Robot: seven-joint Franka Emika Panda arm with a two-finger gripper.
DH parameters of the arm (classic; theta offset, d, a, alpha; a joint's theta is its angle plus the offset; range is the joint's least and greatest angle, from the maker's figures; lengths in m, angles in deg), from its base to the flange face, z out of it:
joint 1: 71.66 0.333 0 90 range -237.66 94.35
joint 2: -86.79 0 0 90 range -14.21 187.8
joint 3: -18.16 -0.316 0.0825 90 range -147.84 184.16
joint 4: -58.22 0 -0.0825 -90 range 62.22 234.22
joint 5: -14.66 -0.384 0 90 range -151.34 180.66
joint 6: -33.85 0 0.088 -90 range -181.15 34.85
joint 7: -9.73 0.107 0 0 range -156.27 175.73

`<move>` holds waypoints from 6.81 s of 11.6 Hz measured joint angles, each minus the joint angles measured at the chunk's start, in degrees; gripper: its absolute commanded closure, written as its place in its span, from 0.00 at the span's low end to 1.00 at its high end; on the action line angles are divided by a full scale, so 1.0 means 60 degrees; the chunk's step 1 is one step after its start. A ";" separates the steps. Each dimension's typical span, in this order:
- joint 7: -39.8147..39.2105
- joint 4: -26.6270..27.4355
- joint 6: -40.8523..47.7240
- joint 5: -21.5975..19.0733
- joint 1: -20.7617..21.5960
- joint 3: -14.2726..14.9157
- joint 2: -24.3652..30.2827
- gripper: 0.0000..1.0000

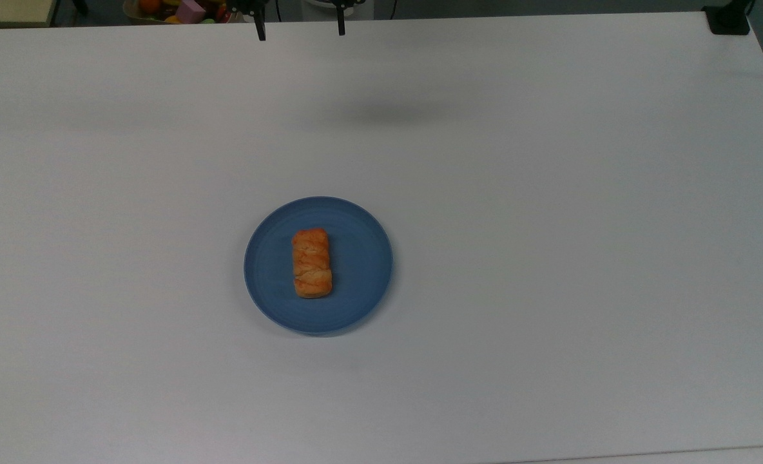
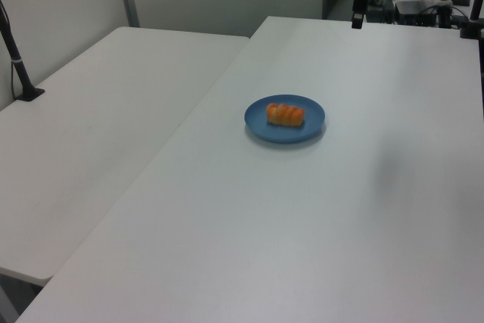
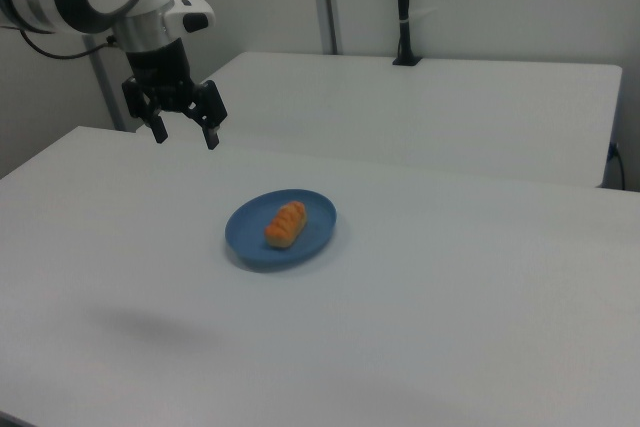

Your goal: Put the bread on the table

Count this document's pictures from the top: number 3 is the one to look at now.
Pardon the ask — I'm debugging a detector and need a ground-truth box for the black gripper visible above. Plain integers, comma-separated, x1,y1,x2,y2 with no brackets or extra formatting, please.
121,39,229,151

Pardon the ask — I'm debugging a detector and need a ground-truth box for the orange-brown bread roll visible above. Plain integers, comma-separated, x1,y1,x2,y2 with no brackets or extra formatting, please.
264,200,308,250

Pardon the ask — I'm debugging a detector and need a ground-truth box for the blue round plate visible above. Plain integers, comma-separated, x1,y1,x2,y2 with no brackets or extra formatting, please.
224,189,338,272

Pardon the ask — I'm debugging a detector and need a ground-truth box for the white laminate table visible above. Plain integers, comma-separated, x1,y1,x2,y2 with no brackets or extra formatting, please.
133,50,624,189

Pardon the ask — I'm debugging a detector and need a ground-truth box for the thin grey metal wall post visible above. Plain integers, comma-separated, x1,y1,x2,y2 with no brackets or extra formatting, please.
88,34,127,132

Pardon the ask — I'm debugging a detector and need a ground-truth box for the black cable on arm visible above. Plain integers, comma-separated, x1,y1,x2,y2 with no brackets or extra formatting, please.
18,28,119,60

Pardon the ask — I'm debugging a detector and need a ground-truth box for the white cable tie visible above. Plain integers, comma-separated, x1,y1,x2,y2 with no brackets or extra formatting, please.
398,8,439,27

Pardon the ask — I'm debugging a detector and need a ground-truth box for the black cable at table edge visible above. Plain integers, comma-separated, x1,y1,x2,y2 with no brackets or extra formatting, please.
608,142,628,191

